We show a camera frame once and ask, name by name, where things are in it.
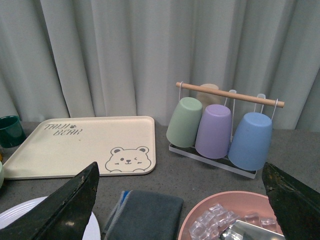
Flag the clear fake ice cubes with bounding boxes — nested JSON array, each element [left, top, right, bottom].
[[188, 203, 277, 240]]

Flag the grey curtain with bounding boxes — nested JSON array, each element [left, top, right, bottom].
[[0, 0, 320, 132]]

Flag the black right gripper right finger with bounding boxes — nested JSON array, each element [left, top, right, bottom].
[[261, 162, 320, 240]]

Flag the light green plastic cup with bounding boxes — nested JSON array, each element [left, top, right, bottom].
[[166, 97, 203, 148]]

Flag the white round ridged plate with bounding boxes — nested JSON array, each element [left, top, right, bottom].
[[0, 196, 101, 240]]

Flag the beige plastic cup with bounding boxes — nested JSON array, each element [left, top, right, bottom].
[[196, 83, 221, 112]]

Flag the silver foil packet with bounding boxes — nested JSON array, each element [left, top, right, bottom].
[[218, 220, 285, 240]]

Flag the pink bowl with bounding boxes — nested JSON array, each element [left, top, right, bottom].
[[178, 191, 276, 240]]

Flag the blue plastic cup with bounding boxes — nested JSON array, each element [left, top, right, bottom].
[[228, 112, 273, 171]]

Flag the beige bear serving tray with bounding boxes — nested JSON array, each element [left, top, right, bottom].
[[3, 116, 156, 180]]

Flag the dark green enamel mug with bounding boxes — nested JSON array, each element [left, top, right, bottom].
[[0, 115, 27, 148]]

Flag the purple plastic cup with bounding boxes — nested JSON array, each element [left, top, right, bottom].
[[195, 104, 232, 159]]

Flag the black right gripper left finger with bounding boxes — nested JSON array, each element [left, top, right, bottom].
[[0, 161, 100, 240]]

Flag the grey blue folded cloth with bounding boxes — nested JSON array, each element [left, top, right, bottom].
[[101, 190, 184, 240]]

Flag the white wire cup rack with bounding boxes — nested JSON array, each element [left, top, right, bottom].
[[169, 96, 274, 179]]

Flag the light green bowl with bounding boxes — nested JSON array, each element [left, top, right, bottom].
[[0, 161, 5, 188]]

